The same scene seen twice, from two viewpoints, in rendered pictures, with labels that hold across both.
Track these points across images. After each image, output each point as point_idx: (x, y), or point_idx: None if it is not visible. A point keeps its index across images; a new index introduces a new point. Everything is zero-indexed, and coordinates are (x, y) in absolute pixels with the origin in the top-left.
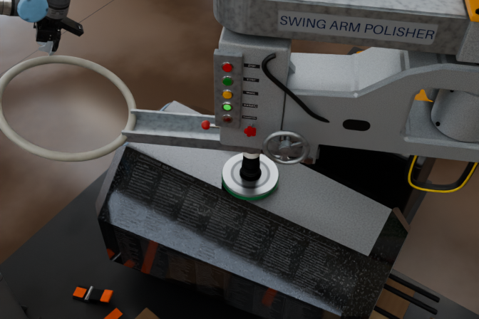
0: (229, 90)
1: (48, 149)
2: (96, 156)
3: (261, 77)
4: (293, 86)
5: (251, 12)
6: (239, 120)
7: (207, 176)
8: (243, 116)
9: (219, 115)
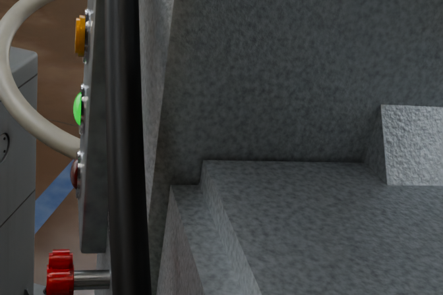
0: (86, 14)
1: (3, 51)
2: (28, 125)
3: None
4: (238, 181)
5: None
6: (82, 207)
7: None
8: (107, 210)
9: (80, 145)
